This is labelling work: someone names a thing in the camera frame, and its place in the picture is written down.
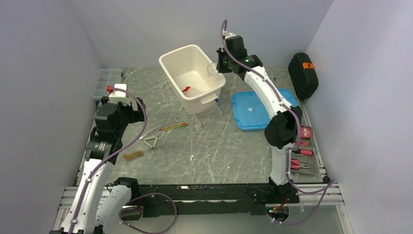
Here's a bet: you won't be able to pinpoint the white plastic bin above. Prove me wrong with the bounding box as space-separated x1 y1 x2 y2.
159 44 226 116

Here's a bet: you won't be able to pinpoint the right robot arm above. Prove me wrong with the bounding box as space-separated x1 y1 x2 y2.
217 33 302 202

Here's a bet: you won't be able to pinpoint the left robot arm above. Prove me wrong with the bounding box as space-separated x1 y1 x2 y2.
52 97 147 234

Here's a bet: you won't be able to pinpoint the clear compartment organizer box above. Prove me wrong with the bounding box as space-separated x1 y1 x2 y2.
91 68 124 101

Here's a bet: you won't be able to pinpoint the brown test tube brush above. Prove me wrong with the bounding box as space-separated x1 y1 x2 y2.
123 151 144 160

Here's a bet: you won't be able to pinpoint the clear test tube rack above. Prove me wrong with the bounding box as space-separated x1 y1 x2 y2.
192 104 223 127

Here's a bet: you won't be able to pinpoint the blue plastic tray lid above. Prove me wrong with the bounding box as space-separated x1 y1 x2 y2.
231 88 302 132

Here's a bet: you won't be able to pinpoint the black tool case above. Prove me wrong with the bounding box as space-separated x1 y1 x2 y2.
288 53 319 100

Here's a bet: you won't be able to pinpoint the red tape measure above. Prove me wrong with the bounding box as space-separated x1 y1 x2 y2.
300 126 313 139

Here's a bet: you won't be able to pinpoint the red pliers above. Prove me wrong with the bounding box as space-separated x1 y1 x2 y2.
290 159 310 170

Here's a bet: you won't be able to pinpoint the grey tool set tray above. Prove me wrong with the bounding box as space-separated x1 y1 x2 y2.
290 125 319 175

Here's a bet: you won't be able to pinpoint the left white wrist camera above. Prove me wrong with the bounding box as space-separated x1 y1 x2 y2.
106 84 129 105

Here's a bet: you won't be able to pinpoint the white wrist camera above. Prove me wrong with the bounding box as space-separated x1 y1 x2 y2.
106 84 129 105
223 31 236 39

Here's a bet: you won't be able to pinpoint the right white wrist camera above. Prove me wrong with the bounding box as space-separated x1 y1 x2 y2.
223 31 236 39

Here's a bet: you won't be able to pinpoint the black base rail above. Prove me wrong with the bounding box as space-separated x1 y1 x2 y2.
127 183 300 217

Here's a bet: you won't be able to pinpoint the red handled screwdriver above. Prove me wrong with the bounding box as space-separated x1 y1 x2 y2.
294 149 313 156

